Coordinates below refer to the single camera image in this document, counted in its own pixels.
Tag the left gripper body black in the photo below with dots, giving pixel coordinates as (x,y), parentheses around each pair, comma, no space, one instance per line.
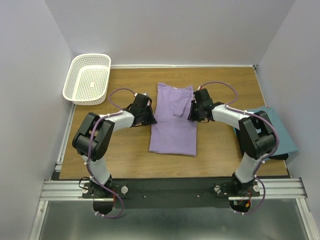
(148,116)

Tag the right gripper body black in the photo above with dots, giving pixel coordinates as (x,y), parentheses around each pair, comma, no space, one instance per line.
(195,113)

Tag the purple t shirt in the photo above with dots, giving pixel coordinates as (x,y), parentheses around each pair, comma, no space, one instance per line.
(173,133)

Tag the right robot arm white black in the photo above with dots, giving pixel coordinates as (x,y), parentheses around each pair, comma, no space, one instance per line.
(257,135)

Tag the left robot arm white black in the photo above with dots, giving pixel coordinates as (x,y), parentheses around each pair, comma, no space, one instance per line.
(94,135)

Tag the white plastic laundry basket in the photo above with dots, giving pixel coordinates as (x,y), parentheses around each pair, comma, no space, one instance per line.
(87,80)

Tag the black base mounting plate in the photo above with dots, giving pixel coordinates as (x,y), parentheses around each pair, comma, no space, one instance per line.
(168,193)

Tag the folded teal t shirt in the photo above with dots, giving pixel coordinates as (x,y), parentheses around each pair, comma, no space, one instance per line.
(286,144)

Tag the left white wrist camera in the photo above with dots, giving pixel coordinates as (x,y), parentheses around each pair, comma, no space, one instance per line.
(142,100)

